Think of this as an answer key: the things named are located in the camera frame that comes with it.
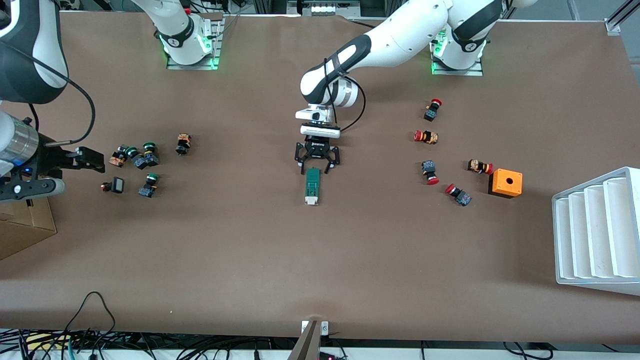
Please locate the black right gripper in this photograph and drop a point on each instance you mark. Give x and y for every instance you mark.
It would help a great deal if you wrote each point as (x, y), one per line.
(54, 159)

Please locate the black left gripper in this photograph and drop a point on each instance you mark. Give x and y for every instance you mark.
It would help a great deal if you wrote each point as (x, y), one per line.
(317, 147)

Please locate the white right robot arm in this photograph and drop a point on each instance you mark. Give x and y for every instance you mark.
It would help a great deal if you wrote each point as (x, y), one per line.
(180, 35)

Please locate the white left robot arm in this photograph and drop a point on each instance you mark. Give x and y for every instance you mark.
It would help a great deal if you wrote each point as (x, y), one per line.
(400, 35)

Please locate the black rectangular white-faced button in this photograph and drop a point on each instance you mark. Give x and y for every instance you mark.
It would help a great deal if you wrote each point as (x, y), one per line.
(116, 185)

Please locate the green button blue contact block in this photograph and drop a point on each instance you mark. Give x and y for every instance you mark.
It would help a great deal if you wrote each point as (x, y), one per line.
(149, 186)
(137, 159)

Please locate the green button yellow blue block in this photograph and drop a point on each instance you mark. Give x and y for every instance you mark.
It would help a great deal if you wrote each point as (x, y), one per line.
(150, 154)

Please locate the brown cardboard box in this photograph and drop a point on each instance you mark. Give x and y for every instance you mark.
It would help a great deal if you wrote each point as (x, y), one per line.
(25, 225)

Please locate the red button orange contact block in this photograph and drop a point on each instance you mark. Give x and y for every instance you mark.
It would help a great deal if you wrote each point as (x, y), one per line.
(426, 137)
(480, 166)

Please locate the red button blue contact block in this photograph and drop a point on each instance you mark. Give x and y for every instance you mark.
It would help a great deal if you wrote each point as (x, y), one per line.
(459, 195)
(432, 111)
(430, 171)

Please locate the black device white lights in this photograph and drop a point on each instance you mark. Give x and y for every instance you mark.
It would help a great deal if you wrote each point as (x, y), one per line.
(322, 7)

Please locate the yellow label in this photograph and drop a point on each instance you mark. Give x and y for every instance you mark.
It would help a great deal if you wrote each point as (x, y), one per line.
(47, 341)

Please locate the black power supply red light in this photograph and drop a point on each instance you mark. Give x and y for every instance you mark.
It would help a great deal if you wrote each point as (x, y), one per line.
(332, 356)

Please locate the white slotted rack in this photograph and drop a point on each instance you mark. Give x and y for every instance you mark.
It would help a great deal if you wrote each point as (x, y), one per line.
(595, 235)

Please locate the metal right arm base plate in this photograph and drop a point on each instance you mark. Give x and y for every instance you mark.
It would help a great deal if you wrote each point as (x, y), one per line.
(216, 45)

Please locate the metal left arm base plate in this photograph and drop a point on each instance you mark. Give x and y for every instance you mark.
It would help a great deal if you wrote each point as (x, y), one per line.
(457, 72)

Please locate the aluminium camera post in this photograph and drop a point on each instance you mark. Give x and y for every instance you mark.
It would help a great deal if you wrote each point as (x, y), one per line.
(309, 342)

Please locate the orange button enclosure box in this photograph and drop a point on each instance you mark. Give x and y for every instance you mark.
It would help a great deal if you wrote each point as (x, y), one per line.
(506, 184)

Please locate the aluminium frame profile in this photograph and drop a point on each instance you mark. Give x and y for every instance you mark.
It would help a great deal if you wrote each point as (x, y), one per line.
(617, 20)

